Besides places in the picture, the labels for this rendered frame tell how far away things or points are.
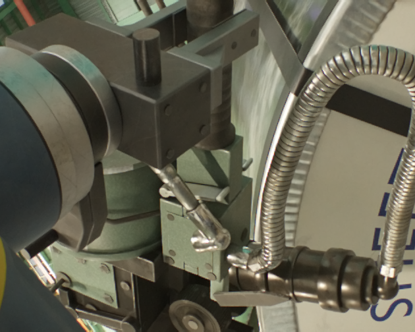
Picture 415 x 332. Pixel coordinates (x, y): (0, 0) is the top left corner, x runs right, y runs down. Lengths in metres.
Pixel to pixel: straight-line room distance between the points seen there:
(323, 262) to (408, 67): 0.25
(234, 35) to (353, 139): 0.32
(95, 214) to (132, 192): 0.15
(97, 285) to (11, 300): 0.53
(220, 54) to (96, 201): 0.13
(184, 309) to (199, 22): 0.32
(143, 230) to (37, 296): 0.43
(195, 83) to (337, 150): 0.40
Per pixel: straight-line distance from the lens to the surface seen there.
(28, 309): 0.18
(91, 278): 0.70
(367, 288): 0.66
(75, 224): 0.44
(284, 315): 0.88
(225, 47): 0.49
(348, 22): 0.74
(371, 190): 0.82
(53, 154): 0.36
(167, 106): 0.39
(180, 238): 0.61
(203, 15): 0.50
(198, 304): 0.69
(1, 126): 0.35
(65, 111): 0.37
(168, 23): 0.51
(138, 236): 0.62
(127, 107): 0.40
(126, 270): 0.65
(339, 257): 0.66
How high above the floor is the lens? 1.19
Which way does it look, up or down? 9 degrees up
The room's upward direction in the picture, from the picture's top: 115 degrees counter-clockwise
